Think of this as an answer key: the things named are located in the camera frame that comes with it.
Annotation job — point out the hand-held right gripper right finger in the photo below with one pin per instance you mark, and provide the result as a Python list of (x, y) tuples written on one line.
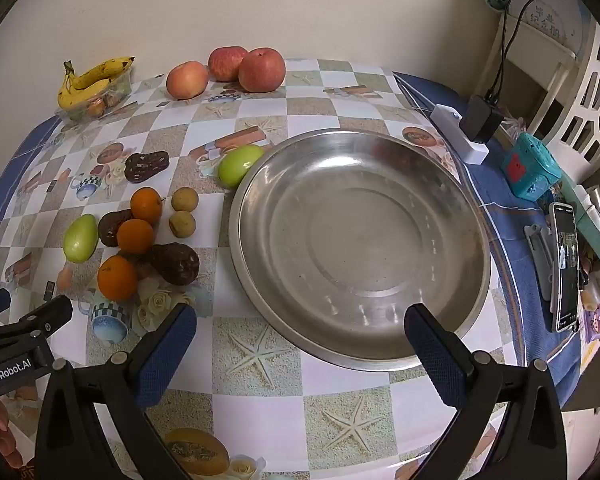
[(432, 360)]

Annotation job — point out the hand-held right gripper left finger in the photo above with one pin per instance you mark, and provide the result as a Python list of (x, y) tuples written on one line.
[(162, 357)]

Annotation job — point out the small orange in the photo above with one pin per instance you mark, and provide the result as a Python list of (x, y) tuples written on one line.
[(117, 279), (146, 205), (136, 236)]

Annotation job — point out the green oval fruit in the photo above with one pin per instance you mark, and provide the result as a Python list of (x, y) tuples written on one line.
[(80, 239), (237, 165)]

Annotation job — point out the large dark brown wrinkled date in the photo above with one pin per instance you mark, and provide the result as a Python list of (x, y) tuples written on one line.
[(176, 264)]

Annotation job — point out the round metal basin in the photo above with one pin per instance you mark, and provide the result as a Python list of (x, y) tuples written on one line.
[(360, 255)]

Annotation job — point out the tan round longan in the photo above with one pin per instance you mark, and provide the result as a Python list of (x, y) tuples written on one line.
[(182, 223), (184, 199)]

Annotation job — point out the person's left hand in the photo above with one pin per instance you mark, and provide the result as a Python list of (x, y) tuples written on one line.
[(5, 435)]

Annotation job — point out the checkered printed tablecloth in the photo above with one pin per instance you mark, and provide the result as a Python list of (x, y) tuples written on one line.
[(260, 390)]

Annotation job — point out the grey phone holder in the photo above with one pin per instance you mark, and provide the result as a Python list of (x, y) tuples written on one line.
[(539, 260)]

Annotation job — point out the black smartphone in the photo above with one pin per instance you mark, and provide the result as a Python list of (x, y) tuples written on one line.
[(566, 270)]

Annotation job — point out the mint green long box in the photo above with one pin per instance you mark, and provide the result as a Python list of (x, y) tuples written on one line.
[(592, 230)]

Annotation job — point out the white power strip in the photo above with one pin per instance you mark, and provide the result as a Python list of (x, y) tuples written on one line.
[(472, 152)]

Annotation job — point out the clear plastic fruit container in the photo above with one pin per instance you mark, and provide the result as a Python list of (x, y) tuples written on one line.
[(112, 95)]

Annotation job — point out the black power adapter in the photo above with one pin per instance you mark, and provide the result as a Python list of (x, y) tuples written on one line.
[(480, 120)]

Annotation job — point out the yellow banana bunch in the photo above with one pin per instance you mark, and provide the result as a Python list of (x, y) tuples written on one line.
[(97, 75)]

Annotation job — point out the pale peach-coloured apple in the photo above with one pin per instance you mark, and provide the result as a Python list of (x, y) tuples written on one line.
[(186, 80)]

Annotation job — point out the red apple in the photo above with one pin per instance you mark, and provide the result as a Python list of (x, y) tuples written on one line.
[(225, 62), (262, 70)]

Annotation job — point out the white chair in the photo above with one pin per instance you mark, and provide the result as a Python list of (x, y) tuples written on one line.
[(587, 90)]

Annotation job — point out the teal toy camera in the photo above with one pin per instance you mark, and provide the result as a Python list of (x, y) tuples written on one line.
[(530, 167)]

